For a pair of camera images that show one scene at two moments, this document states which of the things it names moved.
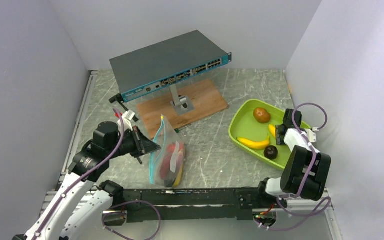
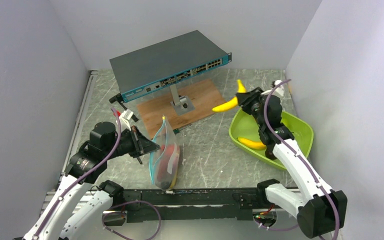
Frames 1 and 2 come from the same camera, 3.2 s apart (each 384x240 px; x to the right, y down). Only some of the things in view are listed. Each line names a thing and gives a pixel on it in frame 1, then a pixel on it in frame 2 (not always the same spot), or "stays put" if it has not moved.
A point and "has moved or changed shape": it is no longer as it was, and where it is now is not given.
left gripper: x=143 y=145 stays put
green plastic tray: x=243 y=125 stays put
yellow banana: x=254 y=144 stays put
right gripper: x=278 y=138 to x=247 y=99
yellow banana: x=273 y=129 has moved or changed shape
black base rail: x=192 y=205 stays put
